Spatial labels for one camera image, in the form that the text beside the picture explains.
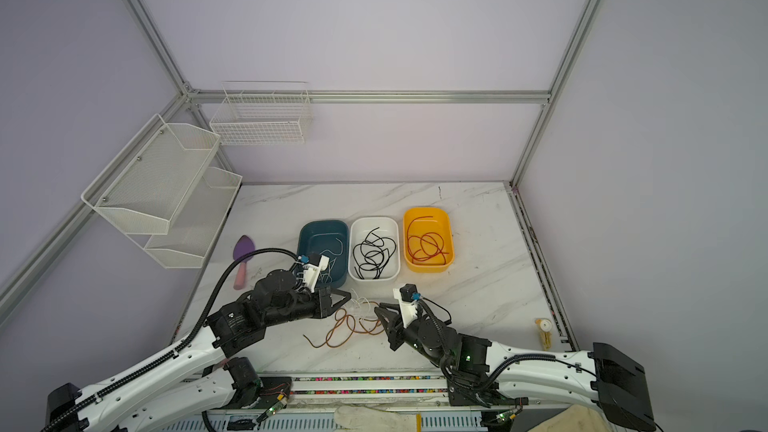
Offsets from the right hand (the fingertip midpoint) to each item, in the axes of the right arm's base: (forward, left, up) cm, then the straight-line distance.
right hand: (375, 311), depth 71 cm
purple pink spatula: (+27, +48, -14) cm, 57 cm away
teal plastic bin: (+30, +20, -12) cm, 38 cm away
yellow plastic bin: (+38, -21, -14) cm, 46 cm away
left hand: (+1, +6, +4) cm, 7 cm away
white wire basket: (+57, +39, +19) cm, 72 cm away
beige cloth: (-19, -48, -17) cm, 55 cm away
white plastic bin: (+34, +8, -11) cm, 37 cm away
